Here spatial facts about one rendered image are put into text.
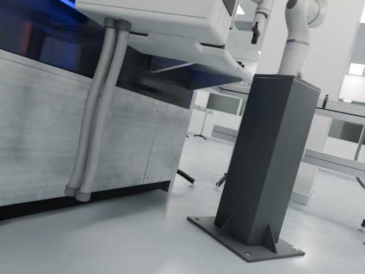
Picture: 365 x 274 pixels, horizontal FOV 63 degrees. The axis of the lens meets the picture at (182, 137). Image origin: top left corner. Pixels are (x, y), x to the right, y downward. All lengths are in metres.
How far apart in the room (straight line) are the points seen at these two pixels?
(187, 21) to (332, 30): 2.66
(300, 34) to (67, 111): 1.16
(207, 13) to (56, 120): 0.69
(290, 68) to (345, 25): 1.89
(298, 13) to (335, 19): 1.84
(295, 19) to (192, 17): 0.86
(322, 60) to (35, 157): 2.82
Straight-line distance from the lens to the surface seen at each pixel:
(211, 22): 0.89
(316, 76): 3.33
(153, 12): 0.97
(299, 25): 1.68
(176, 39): 1.05
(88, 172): 1.07
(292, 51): 1.65
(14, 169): 1.19
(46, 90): 1.18
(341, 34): 3.44
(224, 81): 1.94
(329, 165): 2.64
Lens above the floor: 0.54
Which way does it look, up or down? 4 degrees down
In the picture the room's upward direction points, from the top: 14 degrees clockwise
